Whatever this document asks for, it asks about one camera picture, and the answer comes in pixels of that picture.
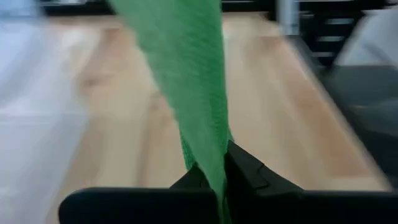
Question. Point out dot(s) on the clear plastic storage box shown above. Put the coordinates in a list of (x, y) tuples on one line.
[(31, 124)]

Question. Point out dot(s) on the black aluminium table frame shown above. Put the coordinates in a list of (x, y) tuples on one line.
[(248, 6)]

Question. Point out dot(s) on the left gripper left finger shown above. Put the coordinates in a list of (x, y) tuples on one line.
[(140, 207)]

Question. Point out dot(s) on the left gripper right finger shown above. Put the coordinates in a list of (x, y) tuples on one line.
[(280, 205)]

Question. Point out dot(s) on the light green elastic bandage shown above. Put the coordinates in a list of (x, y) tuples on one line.
[(186, 77)]

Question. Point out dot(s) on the silver aluminium rail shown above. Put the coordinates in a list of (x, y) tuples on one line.
[(287, 17)]

